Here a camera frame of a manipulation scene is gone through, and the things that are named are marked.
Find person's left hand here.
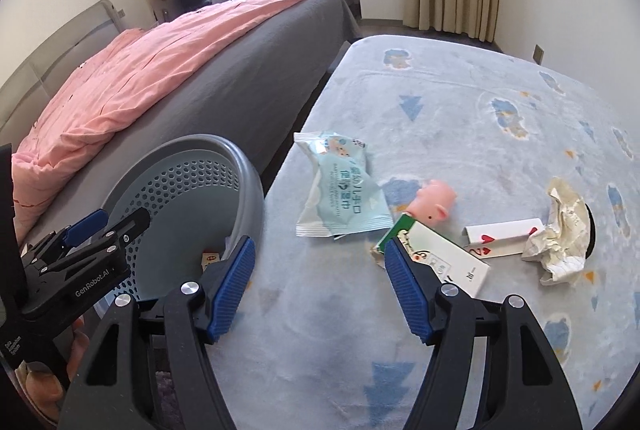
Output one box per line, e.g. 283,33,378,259
14,315,93,413

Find dark wooden chair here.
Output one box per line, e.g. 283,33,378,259
152,0,188,28

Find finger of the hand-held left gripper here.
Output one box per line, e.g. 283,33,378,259
20,209,108,268
37,209,151,273

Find green and white carton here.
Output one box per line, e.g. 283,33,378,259
372,213,491,298

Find purple rug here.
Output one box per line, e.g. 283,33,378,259
152,370,176,416

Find pink quilt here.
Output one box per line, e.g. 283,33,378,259
11,0,323,231

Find grey perforated plastic basket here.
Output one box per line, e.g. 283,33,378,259
97,134,266,306

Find grey headboard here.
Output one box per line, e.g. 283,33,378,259
0,0,128,131

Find grey bed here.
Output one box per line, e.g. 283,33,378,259
0,0,361,256

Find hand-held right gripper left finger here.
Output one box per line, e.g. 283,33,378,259
59,235,257,430

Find white heart print card box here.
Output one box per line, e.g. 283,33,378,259
462,219,545,258

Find pink pig toy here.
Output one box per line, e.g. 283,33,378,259
405,179,458,223

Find black elastic band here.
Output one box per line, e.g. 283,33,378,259
582,205,597,258

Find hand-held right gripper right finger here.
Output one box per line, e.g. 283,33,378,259
384,237,583,430

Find light green wet wipes packet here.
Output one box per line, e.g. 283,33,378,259
293,131,394,240

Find cream paper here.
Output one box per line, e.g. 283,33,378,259
521,177,591,286

